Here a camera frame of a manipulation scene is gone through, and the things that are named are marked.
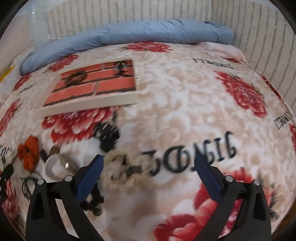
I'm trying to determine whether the brown wooden bead bracelet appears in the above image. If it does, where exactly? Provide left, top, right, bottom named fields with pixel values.
left=64, top=70, right=88, bottom=88

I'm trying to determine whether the blue rolled quilt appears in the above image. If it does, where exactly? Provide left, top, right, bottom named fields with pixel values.
left=19, top=19, right=234, bottom=76

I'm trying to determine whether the cream fuzzy scrunchie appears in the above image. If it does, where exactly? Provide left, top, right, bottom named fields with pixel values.
left=99, top=149, right=156, bottom=193

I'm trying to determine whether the floral plush bed blanket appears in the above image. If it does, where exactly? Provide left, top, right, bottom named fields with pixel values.
left=1, top=43, right=295, bottom=240

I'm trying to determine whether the black colourful cord bracelet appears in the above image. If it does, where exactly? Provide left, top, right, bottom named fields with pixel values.
left=113, top=60, right=130, bottom=77

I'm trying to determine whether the white tray brick lining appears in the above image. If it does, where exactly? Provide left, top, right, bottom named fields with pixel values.
left=34, top=57, right=139, bottom=117

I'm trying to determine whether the brown pinecone hair clip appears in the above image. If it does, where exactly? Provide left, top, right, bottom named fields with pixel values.
left=40, top=146, right=60, bottom=163

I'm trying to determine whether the orange fabric scrunchie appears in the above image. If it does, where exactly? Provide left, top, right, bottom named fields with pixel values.
left=18, top=135, right=40, bottom=172

